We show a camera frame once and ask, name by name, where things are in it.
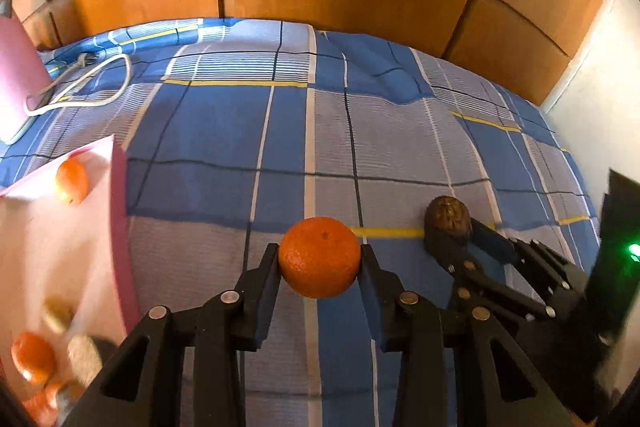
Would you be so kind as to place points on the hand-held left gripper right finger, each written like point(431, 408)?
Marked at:
point(372, 307)

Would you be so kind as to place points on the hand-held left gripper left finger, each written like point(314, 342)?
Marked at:
point(262, 307)

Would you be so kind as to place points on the pink electric kettle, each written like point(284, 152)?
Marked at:
point(20, 72)

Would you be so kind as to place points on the dark wrinkled passion fruit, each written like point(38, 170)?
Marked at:
point(448, 219)

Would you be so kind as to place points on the pink rectangular box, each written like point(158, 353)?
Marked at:
point(40, 257)

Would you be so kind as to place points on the dark cut fruit piece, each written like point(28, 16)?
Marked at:
point(84, 357)

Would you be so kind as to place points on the orange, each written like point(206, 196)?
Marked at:
point(320, 257)
point(32, 357)
point(71, 181)
point(41, 407)

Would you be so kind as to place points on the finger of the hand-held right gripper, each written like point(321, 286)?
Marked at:
point(470, 282)
point(495, 244)

